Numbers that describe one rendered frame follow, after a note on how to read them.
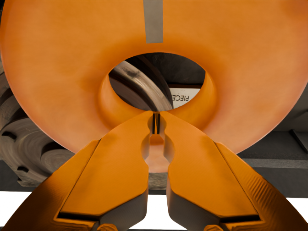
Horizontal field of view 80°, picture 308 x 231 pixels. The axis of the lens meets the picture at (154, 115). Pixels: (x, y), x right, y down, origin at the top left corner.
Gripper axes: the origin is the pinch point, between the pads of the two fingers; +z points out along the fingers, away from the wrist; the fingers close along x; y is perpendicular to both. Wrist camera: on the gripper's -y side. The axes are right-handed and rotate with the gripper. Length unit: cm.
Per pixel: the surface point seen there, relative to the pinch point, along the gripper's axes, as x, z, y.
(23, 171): -28.8, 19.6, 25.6
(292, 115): 669, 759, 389
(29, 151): -26.0, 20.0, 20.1
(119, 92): -6.5, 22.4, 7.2
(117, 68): -6.7, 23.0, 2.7
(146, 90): -1.4, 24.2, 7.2
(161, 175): 5, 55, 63
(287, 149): 641, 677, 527
